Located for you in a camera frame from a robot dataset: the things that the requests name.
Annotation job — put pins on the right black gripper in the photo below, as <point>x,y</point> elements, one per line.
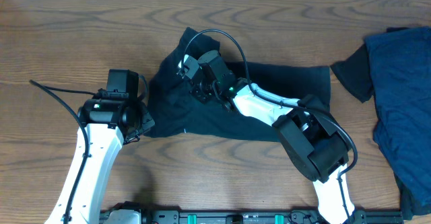
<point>195,91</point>

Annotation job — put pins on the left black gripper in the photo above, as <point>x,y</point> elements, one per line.
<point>149,122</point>

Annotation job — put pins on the dark teal t-shirt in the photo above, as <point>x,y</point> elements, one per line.
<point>176,111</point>

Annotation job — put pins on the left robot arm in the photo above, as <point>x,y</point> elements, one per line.
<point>107,126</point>

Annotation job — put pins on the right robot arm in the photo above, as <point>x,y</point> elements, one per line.
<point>316,145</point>

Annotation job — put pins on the black garment under blue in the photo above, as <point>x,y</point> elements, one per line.
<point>354,74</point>

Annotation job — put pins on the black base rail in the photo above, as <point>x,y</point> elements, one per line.
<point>132,212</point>

